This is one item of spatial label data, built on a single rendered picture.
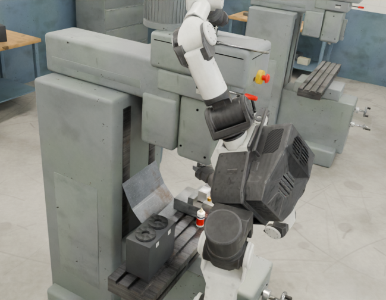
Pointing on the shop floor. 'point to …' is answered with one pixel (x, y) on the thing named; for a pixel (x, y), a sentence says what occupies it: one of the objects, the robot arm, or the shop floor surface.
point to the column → (88, 177)
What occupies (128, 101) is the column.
